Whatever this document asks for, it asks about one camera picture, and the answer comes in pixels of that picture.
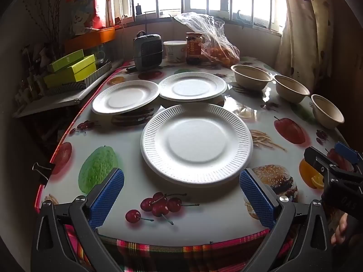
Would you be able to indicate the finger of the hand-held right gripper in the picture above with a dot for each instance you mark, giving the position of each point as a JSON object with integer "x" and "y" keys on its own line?
{"x": 344, "y": 150}
{"x": 317, "y": 158}

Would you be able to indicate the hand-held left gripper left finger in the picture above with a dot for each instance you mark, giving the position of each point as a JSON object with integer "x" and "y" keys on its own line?
{"x": 106, "y": 195}

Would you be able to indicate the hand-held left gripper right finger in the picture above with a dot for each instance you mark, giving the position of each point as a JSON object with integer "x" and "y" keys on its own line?
{"x": 256, "y": 198}

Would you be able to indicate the beige paper bowl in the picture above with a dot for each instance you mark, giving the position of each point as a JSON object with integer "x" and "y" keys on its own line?
{"x": 292, "y": 87}
{"x": 326, "y": 113}
{"x": 252, "y": 76}

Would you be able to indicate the white foam plate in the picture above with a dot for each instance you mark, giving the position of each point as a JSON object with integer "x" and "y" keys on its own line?
{"x": 124, "y": 96}
{"x": 195, "y": 144}
{"x": 192, "y": 87}

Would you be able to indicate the person's right hand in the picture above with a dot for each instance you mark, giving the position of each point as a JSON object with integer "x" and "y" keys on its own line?
{"x": 339, "y": 229}

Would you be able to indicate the fruit printed tablecloth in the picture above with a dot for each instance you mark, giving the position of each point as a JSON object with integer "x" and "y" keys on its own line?
{"x": 215, "y": 212}

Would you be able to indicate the black binder clip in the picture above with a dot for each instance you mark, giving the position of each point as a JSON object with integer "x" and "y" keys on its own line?
{"x": 42, "y": 170}

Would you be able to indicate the plaid cloth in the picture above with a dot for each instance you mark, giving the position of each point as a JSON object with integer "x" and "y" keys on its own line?
{"x": 170, "y": 255}

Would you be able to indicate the white board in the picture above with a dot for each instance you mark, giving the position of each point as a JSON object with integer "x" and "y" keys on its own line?
{"x": 56, "y": 102}

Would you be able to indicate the striped grey box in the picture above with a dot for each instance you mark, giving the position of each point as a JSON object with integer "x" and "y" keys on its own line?
{"x": 85, "y": 84}

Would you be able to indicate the green flat box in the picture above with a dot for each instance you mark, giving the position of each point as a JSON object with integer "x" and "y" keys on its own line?
{"x": 66, "y": 60}
{"x": 73, "y": 72}

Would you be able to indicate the patterned beige curtain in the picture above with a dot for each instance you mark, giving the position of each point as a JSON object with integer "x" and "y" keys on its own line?
{"x": 300, "y": 28}

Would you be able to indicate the plastic bag of oranges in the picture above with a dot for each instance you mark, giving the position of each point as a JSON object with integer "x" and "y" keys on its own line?
{"x": 218, "y": 48}

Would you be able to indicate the small dark desk heater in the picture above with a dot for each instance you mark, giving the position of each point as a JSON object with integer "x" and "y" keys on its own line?
{"x": 149, "y": 52}

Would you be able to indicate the orange box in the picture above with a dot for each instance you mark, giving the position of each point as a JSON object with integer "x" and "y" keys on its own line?
{"x": 93, "y": 38}

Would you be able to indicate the white plastic tub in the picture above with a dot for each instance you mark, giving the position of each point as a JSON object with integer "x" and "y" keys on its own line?
{"x": 175, "y": 51}

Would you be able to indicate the red label glass jar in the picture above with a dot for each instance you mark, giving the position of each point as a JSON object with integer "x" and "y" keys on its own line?
{"x": 194, "y": 48}

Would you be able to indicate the colourful printed carton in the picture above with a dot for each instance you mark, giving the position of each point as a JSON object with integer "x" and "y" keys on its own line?
{"x": 88, "y": 8}

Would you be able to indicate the small dark bottle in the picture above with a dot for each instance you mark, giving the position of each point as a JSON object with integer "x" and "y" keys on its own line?
{"x": 138, "y": 9}

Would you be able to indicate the dried twigs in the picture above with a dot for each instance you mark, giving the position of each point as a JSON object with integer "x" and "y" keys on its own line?
{"x": 48, "y": 14}

